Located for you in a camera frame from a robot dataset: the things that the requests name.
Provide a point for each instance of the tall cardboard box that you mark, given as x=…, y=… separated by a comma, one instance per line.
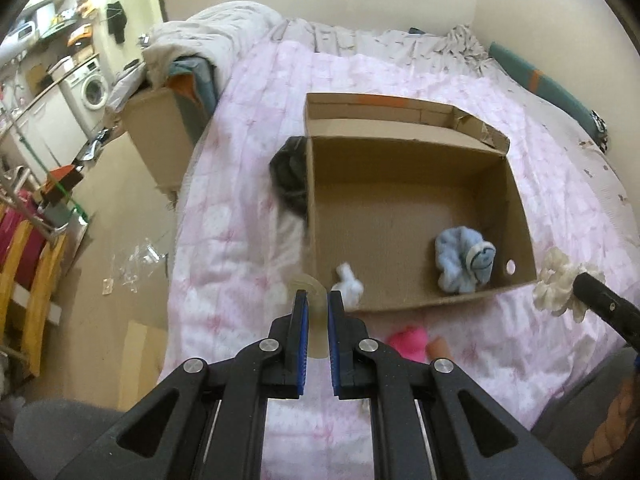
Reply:
x=157, y=135

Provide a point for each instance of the folded teal and orange cloths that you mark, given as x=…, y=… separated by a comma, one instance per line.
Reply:
x=192, y=80

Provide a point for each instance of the person's right leg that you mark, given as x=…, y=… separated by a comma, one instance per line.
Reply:
x=575, y=400

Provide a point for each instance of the flat cardboard sheet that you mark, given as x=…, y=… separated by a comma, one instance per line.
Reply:
x=142, y=362

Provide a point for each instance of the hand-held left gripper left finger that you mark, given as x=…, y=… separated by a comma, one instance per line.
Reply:
x=300, y=340

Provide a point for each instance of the light blue fluffy sock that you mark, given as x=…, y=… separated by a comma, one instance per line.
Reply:
x=462, y=260

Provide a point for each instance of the pink plush item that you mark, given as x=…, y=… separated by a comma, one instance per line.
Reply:
x=407, y=342

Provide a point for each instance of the pink patterned blanket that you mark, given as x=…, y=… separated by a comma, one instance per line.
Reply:
x=240, y=210

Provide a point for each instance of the clear plastic wrappers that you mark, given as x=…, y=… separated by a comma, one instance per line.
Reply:
x=132, y=265

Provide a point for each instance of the white fluffy scrunchie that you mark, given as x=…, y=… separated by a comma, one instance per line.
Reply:
x=555, y=280

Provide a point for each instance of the grey crumpled duvet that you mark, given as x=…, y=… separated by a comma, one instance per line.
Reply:
x=200, y=30

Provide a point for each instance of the person's leg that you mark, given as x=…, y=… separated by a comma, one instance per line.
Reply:
x=575, y=400
x=65, y=435

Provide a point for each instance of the black cloth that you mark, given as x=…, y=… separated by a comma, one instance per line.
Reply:
x=290, y=175

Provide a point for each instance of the clear tape roll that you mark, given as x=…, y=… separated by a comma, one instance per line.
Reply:
x=312, y=287

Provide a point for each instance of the yellow wooden rack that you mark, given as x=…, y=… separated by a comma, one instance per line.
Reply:
x=42, y=285

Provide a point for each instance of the white washing machine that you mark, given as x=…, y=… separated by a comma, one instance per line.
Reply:
x=90, y=87

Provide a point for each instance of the small white cloth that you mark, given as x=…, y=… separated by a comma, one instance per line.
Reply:
x=350, y=285

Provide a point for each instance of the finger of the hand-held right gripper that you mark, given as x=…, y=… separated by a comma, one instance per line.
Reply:
x=600, y=300

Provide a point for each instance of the brown braided item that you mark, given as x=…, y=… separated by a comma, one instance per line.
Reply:
x=612, y=430

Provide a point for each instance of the person's left leg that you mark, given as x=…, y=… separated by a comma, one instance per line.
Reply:
x=65, y=435

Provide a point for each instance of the black hanging garment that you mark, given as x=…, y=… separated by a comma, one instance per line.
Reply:
x=116, y=20

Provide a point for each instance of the teal cushion with orange stripe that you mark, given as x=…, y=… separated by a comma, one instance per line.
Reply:
x=545, y=85

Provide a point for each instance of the white kitchen counter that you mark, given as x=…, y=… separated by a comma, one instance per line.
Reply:
x=45, y=115

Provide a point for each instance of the small brown soft item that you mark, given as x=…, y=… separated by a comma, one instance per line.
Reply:
x=440, y=347

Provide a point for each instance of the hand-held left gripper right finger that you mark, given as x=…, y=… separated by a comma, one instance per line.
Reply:
x=334, y=340

